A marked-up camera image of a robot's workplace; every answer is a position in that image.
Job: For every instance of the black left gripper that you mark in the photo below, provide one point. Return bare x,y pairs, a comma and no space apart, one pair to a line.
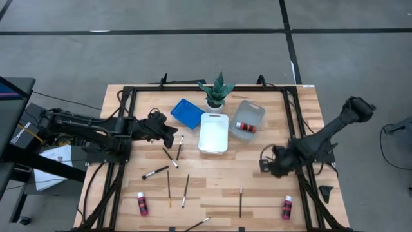
151,125

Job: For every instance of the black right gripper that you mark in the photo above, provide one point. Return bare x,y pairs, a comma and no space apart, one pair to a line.
283,161

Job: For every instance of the short black silver-ferrule paintbrush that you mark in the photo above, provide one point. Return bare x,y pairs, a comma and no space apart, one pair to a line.
180,148

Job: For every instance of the paintbrush pair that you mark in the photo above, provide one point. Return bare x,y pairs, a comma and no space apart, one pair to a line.
170,157

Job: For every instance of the blue plastic basket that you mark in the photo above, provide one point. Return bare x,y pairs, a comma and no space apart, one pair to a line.
186,113

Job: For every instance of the wide black paintbrush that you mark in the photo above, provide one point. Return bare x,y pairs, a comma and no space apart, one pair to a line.
156,172

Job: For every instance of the white plastic bin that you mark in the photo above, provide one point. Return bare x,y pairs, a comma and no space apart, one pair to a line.
214,135

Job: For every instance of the pink paint bottle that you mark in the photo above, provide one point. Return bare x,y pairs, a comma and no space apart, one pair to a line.
287,207
142,203

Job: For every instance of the wooden paintbrush vertical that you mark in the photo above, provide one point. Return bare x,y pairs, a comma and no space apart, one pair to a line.
168,188

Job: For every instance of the long thin black paintbrush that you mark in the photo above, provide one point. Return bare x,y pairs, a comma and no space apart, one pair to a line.
185,190
240,201
197,224

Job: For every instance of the grey plastic bin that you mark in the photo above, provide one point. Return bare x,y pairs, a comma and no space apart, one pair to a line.
249,112

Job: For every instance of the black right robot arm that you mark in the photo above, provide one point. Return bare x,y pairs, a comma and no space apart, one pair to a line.
328,129

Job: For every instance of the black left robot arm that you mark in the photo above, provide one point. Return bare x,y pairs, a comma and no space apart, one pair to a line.
96,129

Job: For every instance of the orange paint bottle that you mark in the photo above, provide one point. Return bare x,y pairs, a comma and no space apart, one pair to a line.
246,127

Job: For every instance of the potted snake plant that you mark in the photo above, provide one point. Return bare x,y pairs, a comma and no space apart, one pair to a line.
217,91

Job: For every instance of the white sticker label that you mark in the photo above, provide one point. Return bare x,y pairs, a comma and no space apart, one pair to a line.
308,86

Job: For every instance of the black table edge clamp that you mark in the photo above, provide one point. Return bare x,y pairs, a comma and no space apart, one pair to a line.
241,229
172,229

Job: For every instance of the white paper sheets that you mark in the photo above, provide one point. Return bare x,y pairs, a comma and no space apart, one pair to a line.
56,154

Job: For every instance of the grey equipment base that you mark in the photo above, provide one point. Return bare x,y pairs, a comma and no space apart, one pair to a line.
400,127

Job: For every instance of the black computer case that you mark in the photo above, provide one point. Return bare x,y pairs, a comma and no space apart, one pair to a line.
22,132

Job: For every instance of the black monitor stand cart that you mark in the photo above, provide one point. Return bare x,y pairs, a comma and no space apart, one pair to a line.
13,112

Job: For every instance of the black caster wheel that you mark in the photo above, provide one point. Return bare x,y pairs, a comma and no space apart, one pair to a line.
24,220

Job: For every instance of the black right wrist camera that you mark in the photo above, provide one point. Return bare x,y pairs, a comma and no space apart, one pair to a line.
264,165

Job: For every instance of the black metal table frame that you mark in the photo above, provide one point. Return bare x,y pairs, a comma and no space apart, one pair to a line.
154,88

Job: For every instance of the black plastic bracket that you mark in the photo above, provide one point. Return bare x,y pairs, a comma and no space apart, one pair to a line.
326,193

